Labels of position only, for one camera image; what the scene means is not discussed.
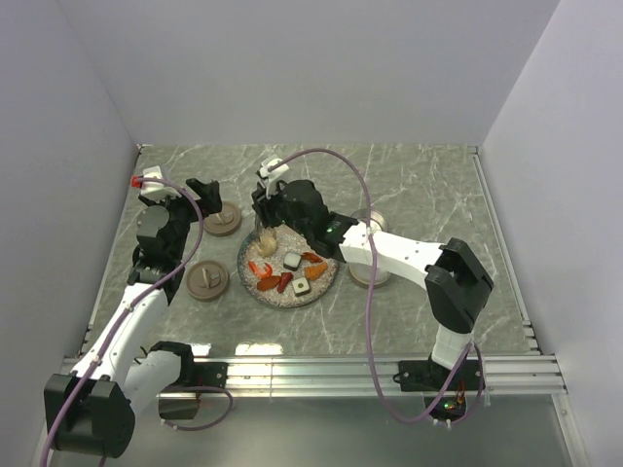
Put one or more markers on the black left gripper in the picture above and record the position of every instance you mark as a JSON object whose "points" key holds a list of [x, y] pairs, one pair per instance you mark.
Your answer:
{"points": [[209, 196]]}

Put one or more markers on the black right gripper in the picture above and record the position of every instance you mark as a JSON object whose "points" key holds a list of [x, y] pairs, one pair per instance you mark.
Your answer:
{"points": [[265, 206]]}

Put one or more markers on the beige steamed bun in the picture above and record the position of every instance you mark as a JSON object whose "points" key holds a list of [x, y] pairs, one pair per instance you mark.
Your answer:
{"points": [[266, 245]]}

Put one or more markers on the red sauce food piece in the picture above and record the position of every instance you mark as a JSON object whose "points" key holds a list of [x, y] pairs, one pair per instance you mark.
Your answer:
{"points": [[311, 257]]}

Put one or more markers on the white black sushi piece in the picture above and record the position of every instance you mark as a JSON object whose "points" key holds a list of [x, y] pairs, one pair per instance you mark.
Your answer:
{"points": [[292, 260]]}

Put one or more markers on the orange fried piece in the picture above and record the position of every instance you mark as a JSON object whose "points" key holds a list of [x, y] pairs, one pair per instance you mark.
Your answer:
{"points": [[315, 271]]}

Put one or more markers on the white sushi green dot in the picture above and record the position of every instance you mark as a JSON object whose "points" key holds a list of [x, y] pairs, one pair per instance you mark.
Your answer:
{"points": [[301, 286]]}

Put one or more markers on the silver metal tongs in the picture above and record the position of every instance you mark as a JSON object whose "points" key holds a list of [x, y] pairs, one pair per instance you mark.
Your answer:
{"points": [[268, 209]]}

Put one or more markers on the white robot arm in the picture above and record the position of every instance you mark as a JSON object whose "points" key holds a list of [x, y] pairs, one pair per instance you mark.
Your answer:
{"points": [[456, 283]]}

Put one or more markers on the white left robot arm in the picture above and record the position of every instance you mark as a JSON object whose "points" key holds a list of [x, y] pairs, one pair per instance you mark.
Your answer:
{"points": [[93, 408]]}

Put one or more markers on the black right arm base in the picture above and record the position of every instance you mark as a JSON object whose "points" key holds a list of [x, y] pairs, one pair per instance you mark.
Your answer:
{"points": [[427, 376]]}

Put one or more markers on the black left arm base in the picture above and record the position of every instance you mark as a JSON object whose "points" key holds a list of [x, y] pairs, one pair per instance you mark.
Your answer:
{"points": [[193, 372]]}

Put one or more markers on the round lunch container far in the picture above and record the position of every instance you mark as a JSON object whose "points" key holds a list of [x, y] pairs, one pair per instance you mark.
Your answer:
{"points": [[376, 218]]}

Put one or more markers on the round lunch container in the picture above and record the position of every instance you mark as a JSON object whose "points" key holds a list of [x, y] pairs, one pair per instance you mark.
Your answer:
{"points": [[362, 275], [376, 218]]}

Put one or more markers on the round lunch container near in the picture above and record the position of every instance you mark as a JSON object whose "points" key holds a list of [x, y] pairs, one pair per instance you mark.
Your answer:
{"points": [[362, 275]]}

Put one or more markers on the brown round lid far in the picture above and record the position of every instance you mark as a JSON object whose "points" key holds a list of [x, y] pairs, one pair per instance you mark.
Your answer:
{"points": [[224, 223]]}

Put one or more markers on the brown round lid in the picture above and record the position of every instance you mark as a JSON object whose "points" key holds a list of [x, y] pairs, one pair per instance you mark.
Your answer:
{"points": [[207, 280], [224, 223]]}

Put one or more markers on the speckled ceramic plate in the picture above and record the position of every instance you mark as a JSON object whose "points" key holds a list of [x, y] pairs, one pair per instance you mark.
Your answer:
{"points": [[288, 241]]}

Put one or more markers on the orange shrimp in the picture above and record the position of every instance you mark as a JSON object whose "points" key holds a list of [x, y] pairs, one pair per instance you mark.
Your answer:
{"points": [[261, 271]]}

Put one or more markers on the dark red meat piece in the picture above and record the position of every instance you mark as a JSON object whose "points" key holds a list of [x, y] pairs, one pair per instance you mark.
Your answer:
{"points": [[285, 279]]}

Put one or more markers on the brown round lid near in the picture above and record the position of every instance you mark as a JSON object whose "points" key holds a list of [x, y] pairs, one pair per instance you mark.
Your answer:
{"points": [[207, 280]]}

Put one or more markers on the orange salmon slice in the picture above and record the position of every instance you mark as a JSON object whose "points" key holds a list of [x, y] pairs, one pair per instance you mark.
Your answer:
{"points": [[268, 283]]}

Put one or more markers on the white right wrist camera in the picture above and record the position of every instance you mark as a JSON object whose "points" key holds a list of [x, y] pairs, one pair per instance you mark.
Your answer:
{"points": [[270, 173]]}

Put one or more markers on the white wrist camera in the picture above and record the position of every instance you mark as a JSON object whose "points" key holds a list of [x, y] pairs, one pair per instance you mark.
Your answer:
{"points": [[270, 173], [149, 182]]}

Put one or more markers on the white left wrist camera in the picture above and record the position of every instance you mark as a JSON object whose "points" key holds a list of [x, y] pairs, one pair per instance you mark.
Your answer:
{"points": [[149, 182]]}

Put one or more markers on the aluminium left side rail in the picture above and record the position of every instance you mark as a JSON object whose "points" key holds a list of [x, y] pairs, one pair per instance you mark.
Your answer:
{"points": [[110, 288]]}

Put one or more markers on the aluminium front rail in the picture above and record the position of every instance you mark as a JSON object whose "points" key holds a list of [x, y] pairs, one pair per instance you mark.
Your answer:
{"points": [[352, 376]]}

